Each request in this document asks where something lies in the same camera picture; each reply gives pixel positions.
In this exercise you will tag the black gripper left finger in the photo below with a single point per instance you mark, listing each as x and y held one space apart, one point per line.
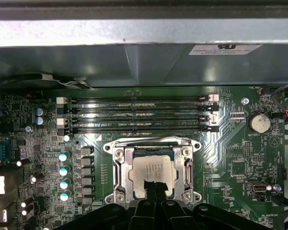
144 215

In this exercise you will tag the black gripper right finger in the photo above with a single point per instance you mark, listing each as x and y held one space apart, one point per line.
170 215

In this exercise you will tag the silver CPU chip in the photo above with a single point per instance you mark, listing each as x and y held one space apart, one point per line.
146 167

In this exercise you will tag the metal socket cover frame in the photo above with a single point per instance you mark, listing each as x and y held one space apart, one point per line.
127 163

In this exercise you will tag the thin metal locking lever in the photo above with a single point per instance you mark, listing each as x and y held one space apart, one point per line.
146 138

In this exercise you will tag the CPU socket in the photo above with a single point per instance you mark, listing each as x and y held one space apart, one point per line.
120 151

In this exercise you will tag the green motherboard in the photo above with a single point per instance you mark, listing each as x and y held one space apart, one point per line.
230 155

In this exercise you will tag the internal USB port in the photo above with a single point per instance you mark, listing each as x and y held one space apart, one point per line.
257 188

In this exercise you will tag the RAM slot with white clips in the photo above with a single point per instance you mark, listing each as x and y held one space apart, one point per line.
134 99
134 120

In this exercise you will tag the silver coin battery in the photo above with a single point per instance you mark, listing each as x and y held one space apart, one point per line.
259 123

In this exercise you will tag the blue serial port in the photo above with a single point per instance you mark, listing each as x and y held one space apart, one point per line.
1 152

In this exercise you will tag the black PC case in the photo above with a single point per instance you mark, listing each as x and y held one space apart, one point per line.
62 64

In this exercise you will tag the white certification sticker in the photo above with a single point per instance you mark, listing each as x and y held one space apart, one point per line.
224 49

